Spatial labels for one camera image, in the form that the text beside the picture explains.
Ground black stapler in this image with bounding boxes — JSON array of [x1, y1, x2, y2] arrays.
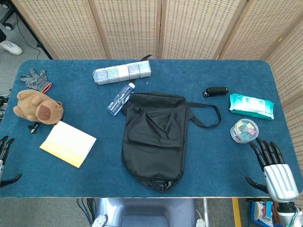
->
[[202, 87, 229, 98]]

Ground small black clip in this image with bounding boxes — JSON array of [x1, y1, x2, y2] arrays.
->
[[27, 122, 40, 134]]

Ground grey striped work glove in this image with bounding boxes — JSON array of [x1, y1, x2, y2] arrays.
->
[[19, 68, 53, 93]]

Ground black fabric backpack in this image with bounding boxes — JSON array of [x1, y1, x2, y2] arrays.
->
[[121, 91, 222, 192]]

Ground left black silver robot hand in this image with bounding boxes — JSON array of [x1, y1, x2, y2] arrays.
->
[[0, 135, 23, 188]]

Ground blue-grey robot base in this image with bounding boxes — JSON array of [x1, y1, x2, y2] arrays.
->
[[94, 198, 197, 227]]

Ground wrapped tissue multipack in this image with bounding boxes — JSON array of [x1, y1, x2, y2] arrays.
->
[[92, 61, 152, 86]]

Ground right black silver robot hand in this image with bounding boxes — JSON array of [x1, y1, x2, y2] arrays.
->
[[245, 138, 299, 203]]

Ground brown capybara plush toy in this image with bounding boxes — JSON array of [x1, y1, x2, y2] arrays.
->
[[13, 89, 64, 125]]

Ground white sneaker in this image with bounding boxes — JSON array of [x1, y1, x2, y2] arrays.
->
[[0, 39, 23, 56]]

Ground floor cable bundle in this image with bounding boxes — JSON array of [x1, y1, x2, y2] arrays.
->
[[0, 88, 12, 108]]

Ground clear tub of binder clips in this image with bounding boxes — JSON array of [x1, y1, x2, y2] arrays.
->
[[230, 118, 260, 144]]

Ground black wheeled stand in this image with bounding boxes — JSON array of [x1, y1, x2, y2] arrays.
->
[[0, 0, 54, 60]]

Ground black floor cable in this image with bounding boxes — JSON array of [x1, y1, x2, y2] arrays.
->
[[16, 16, 49, 52]]

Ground blue storage crate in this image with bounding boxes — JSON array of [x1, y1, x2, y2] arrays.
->
[[250, 200, 293, 227]]

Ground green wet wipes pack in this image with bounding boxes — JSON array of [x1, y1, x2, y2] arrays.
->
[[229, 93, 275, 120]]

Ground blue felt table cover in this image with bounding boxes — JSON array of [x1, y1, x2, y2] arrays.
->
[[0, 59, 301, 198]]

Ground cables under table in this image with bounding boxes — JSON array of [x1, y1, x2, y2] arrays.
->
[[77, 198, 97, 225]]

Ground yellow white notebook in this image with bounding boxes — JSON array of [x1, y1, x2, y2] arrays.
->
[[39, 120, 97, 169]]

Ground clear plastic water bottle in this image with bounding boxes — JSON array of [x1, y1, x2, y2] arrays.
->
[[106, 82, 136, 116]]

